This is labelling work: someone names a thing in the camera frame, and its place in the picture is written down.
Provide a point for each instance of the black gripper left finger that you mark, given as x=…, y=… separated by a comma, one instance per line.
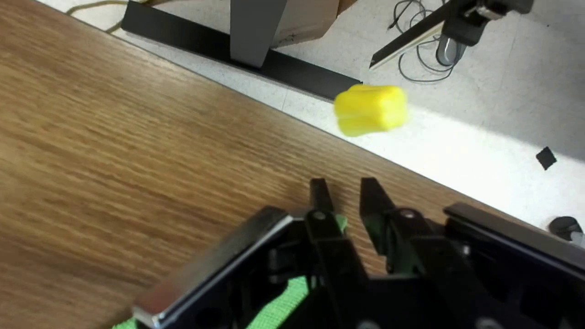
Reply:
x=330, y=239

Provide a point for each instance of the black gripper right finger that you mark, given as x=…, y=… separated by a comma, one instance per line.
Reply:
x=396, y=239

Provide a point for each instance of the black square floor marker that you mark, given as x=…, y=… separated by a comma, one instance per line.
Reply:
x=548, y=158

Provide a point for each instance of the black tripod leg clamp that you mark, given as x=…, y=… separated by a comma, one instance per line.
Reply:
x=451, y=21

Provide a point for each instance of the grey post with black foot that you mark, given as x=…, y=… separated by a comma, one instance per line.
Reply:
x=257, y=30

